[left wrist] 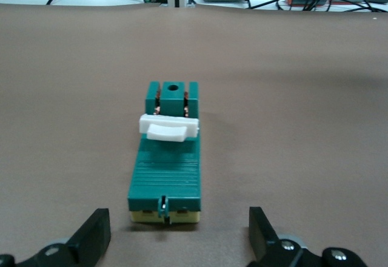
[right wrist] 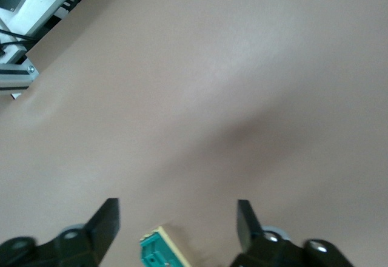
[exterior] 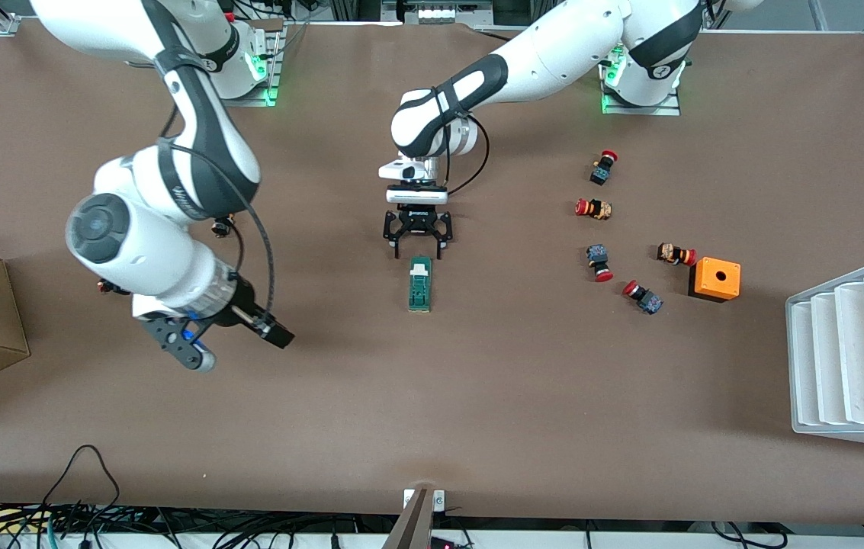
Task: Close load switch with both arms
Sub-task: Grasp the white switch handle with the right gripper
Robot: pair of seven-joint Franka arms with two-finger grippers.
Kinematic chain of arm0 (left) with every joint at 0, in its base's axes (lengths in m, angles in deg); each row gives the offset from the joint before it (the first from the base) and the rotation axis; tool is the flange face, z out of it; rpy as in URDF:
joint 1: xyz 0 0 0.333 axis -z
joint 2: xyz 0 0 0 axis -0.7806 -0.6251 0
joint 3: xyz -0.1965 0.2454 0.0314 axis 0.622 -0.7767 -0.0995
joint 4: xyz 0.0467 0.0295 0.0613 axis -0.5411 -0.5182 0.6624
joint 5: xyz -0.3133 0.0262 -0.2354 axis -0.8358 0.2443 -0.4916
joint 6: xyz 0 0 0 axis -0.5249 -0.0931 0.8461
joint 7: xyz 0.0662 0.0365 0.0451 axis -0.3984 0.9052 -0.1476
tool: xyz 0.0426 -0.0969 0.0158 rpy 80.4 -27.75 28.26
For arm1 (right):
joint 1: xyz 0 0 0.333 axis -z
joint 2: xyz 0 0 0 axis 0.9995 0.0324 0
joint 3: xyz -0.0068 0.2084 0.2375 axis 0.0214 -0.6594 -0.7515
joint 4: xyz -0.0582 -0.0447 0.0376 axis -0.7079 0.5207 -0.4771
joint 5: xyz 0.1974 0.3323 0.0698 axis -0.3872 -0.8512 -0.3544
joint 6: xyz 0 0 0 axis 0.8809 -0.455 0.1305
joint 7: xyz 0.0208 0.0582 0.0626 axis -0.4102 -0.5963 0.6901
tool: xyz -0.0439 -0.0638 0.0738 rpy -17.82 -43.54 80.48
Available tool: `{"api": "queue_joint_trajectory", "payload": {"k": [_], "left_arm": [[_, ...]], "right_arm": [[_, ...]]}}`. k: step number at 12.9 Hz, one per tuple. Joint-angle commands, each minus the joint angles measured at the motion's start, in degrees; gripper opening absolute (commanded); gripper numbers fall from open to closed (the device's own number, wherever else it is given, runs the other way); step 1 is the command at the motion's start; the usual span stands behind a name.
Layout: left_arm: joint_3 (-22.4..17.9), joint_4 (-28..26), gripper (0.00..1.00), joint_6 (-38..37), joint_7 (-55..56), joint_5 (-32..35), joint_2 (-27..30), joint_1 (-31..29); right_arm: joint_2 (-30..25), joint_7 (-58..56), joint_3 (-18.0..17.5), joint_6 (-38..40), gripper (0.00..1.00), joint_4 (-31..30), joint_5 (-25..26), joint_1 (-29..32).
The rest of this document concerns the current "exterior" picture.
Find black device white lights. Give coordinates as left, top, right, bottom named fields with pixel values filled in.
left=382, top=0, right=495, bottom=25

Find red mushroom button blue base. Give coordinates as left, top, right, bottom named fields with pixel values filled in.
left=589, top=149, right=619, bottom=186
left=586, top=244, right=615, bottom=283
left=622, top=279, right=664, bottom=316

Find black cable bundle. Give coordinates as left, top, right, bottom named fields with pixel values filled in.
left=0, top=499, right=371, bottom=549

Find orange button enclosure box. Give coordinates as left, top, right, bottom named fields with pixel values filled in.
left=688, top=257, right=742, bottom=304

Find black looped table cable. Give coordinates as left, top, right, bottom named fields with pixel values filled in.
left=41, top=445, right=124, bottom=527

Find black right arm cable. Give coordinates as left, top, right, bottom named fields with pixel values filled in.
left=153, top=46, right=277, bottom=321

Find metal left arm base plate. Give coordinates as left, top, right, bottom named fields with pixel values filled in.
left=601, top=46, right=682, bottom=117

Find white stepped tray rack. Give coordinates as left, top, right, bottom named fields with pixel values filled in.
left=785, top=254, right=864, bottom=452

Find aluminium camera post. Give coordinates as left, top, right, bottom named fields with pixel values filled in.
left=382, top=488, right=448, bottom=549

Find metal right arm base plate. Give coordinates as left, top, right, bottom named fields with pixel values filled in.
left=214, top=23, right=284, bottom=108

